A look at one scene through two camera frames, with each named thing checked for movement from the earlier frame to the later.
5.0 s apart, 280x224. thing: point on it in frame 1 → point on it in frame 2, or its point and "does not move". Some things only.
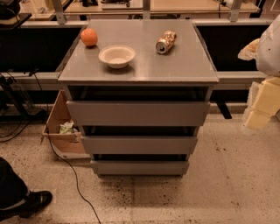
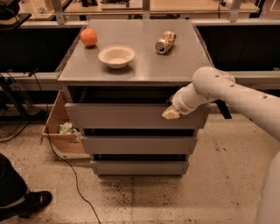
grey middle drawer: x=139 y=144 does not move
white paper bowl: x=116 y=56 does not move
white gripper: x=269 y=52 → x=179 y=102
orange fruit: x=88 y=37 does not move
